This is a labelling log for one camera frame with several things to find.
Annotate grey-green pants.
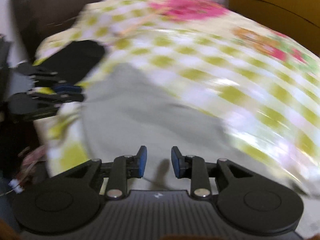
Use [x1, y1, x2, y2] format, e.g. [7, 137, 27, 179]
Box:
[81, 64, 298, 190]

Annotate black folded garment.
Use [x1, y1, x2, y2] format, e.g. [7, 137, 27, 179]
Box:
[40, 40, 107, 85]

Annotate brown wooden wardrobe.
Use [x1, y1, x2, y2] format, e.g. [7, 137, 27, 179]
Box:
[229, 0, 319, 56]

